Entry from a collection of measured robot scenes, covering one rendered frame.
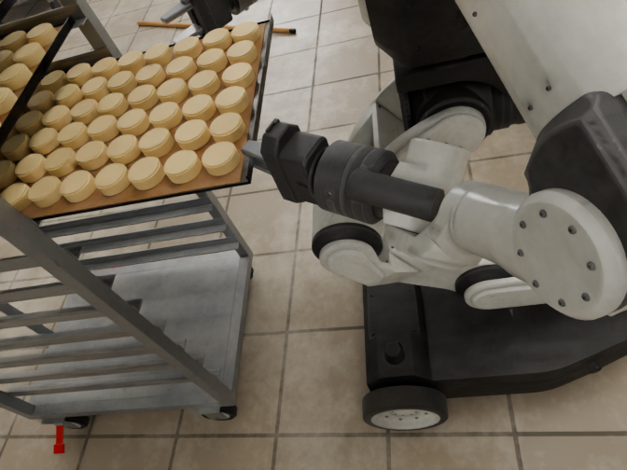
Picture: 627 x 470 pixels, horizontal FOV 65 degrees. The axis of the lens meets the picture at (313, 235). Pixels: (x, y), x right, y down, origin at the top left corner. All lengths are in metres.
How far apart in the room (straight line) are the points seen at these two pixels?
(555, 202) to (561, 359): 0.94
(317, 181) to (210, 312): 0.96
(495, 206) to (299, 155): 0.25
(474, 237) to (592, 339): 0.85
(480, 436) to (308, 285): 0.66
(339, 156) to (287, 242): 1.15
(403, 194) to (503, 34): 0.21
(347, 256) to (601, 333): 0.61
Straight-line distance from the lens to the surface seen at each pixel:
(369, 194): 0.50
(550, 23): 0.31
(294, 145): 0.60
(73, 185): 0.79
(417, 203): 0.48
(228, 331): 1.41
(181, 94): 0.85
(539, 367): 1.21
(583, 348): 1.24
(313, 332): 1.49
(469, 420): 1.34
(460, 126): 0.74
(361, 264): 0.97
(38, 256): 0.83
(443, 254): 0.48
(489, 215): 0.42
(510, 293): 1.13
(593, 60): 0.30
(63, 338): 1.17
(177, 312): 1.53
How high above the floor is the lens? 1.29
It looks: 50 degrees down
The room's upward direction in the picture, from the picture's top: 25 degrees counter-clockwise
